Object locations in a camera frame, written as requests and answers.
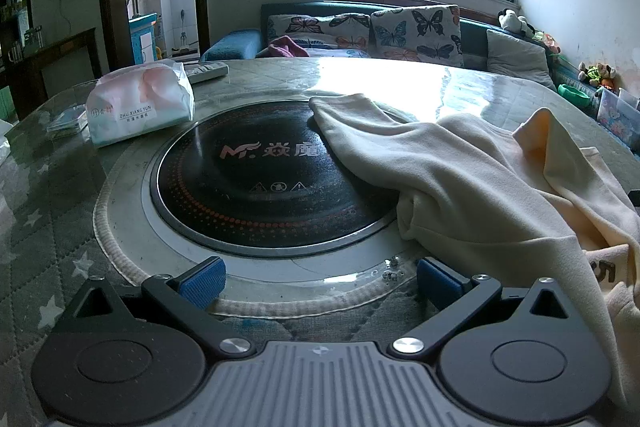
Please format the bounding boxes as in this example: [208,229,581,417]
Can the small plush toys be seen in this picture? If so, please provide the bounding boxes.
[577,62,618,90]

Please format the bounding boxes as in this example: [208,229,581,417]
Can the panda plush toy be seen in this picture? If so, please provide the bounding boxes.
[497,8,536,38]

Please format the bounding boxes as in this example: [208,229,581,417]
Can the clear storage box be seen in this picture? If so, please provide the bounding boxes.
[595,87,640,142]

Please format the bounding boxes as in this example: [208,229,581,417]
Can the teal sofa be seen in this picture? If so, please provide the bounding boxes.
[200,2,557,82]

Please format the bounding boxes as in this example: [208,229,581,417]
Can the blue cabinet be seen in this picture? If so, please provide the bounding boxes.
[129,13,161,65]

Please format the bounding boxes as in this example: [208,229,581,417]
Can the grey pillow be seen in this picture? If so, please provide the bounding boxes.
[486,28,557,90]

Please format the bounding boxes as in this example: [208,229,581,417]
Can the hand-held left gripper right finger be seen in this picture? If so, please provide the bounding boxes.
[387,257,586,357]

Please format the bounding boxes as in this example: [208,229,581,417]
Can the grey remote control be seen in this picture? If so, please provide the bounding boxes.
[184,62,230,84]

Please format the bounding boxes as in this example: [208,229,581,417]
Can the pink cloth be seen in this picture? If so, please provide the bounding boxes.
[267,35,311,59]

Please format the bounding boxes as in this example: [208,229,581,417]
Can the black round induction cooktop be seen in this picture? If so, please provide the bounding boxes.
[150,101,401,254]

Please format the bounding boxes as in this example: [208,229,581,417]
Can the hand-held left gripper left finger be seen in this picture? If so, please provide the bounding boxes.
[50,257,256,357]

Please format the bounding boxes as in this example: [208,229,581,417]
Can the butterfly print cushion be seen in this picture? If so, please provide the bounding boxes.
[370,5,463,68]
[266,13,372,58]

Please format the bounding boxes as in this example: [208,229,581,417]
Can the green bowl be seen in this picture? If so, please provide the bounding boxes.
[557,83,591,110]

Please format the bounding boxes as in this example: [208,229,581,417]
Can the small clear plastic box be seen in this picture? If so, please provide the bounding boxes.
[46,104,88,140]

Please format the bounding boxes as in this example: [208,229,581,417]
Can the cream shirt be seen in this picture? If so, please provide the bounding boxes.
[309,93,640,408]

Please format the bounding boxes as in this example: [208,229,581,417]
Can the pink flower toy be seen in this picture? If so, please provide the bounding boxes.
[532,32,561,55]

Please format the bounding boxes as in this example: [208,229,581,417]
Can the white pink tissue pack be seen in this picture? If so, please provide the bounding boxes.
[86,61,196,148]

